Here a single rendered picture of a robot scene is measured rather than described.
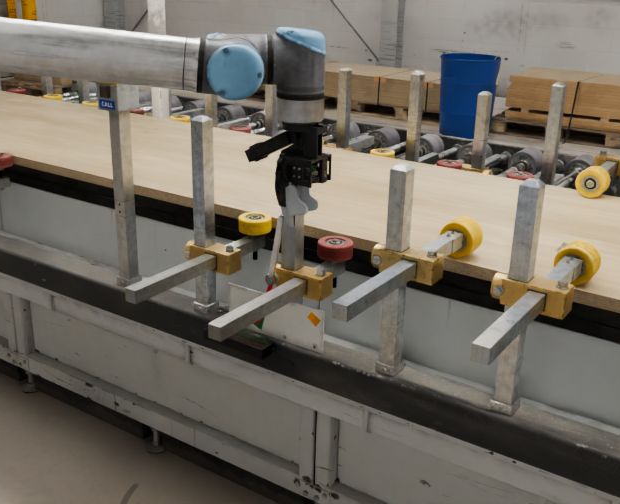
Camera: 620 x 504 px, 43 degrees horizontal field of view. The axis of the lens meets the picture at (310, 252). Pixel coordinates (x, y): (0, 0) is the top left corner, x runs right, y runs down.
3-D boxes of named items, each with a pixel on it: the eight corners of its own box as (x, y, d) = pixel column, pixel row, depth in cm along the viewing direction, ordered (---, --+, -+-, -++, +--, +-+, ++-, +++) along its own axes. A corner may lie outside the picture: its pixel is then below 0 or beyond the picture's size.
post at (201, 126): (207, 318, 188) (202, 118, 171) (196, 315, 190) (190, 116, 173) (216, 313, 191) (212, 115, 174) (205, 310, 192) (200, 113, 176)
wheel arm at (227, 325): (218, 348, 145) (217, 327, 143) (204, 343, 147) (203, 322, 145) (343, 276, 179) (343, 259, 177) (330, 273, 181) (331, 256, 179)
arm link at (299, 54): (271, 25, 147) (324, 26, 148) (270, 92, 152) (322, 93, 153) (273, 29, 139) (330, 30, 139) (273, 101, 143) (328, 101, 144)
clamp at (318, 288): (319, 302, 166) (320, 279, 164) (268, 286, 173) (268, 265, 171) (334, 293, 170) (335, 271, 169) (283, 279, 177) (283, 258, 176)
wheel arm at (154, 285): (136, 308, 161) (135, 289, 160) (124, 304, 163) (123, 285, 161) (265, 249, 195) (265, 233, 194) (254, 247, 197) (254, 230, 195)
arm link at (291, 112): (266, 97, 147) (296, 91, 154) (266, 123, 148) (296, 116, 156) (306, 102, 142) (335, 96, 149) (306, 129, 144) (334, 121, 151)
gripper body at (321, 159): (309, 191, 148) (311, 128, 144) (272, 184, 152) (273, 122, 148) (331, 183, 154) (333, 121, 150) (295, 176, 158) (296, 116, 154)
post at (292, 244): (292, 372, 177) (296, 163, 160) (279, 368, 179) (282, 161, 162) (301, 366, 180) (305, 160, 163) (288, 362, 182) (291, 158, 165)
